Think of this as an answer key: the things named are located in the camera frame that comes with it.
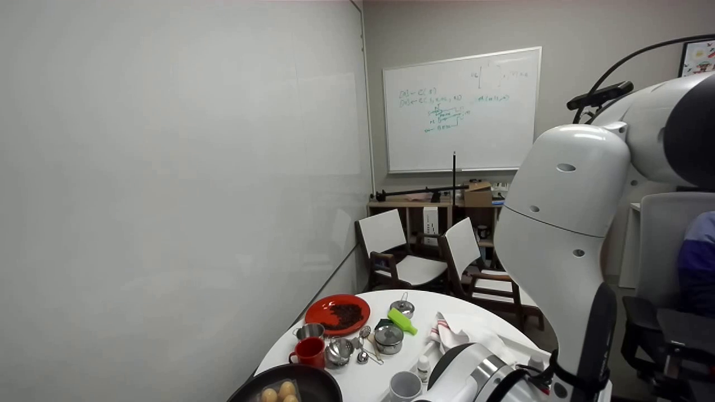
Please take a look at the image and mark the clear tub of eggs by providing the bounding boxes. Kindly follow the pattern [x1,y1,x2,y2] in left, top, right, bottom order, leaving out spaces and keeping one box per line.
[256,379,303,402]

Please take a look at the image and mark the black frying pan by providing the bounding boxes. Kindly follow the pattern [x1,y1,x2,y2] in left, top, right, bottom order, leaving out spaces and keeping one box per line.
[226,363,344,402]

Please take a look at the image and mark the heap of dark beans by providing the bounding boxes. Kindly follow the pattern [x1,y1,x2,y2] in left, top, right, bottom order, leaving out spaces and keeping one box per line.
[322,304,364,331]

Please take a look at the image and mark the person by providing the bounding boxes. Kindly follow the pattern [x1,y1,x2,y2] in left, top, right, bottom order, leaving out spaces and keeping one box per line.
[677,210,715,320]

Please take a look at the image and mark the red plate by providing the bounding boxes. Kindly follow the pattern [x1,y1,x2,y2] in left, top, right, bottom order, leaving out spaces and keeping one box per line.
[304,294,371,337]

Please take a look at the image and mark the wooden shelf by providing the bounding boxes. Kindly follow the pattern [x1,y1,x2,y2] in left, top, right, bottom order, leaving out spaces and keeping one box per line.
[366,197,506,270]

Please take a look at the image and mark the row of white wooden chairs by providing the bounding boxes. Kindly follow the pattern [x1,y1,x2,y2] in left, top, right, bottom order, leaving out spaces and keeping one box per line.
[355,209,546,331]

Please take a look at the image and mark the red mug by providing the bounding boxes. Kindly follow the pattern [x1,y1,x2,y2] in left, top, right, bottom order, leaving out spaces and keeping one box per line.
[288,336,327,370]

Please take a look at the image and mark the steel measuring spoons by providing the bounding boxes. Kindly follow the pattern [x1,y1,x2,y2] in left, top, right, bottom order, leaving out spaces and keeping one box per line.
[351,325,385,367]

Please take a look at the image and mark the white box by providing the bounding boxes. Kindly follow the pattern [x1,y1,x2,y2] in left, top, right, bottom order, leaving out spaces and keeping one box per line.
[422,207,440,247]

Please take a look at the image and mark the grey mug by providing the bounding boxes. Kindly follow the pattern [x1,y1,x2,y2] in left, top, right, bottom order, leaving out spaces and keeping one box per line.
[389,371,424,402]

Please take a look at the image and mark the whiteboard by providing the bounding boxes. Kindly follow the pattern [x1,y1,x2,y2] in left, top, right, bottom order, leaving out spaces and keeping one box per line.
[382,46,543,174]

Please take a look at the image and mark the black stand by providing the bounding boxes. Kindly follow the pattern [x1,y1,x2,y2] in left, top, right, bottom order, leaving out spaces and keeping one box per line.
[375,150,470,203]

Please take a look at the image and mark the green plastic tool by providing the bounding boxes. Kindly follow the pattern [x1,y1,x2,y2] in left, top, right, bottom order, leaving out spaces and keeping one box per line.
[387,307,418,337]

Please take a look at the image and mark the grey office chair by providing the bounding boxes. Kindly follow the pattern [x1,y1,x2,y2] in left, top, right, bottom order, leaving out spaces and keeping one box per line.
[620,192,715,402]

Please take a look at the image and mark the small steel kettle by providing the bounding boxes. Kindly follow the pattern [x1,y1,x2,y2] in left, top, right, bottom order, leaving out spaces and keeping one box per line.
[389,292,416,319]

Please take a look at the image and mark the white cloth with red stripes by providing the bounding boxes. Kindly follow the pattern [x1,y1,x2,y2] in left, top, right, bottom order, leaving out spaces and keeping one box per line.
[427,311,518,365]

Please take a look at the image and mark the cardboard box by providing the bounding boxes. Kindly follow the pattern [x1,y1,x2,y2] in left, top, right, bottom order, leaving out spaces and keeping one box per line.
[463,179,494,208]

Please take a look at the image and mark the steel strainer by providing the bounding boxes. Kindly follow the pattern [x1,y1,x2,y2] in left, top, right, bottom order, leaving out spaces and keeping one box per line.
[325,337,355,370]

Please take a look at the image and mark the camera on mount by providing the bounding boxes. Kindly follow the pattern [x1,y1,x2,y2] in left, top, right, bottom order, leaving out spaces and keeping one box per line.
[566,35,715,125]

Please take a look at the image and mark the small steel pot with lid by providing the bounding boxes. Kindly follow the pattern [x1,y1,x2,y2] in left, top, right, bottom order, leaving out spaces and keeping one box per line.
[374,323,405,356]

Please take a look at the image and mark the steel cup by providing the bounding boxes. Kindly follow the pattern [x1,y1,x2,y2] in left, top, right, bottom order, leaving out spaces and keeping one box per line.
[293,322,326,342]

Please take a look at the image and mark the framed picture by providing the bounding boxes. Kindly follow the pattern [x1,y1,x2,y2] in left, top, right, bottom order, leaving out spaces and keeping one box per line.
[678,39,715,78]

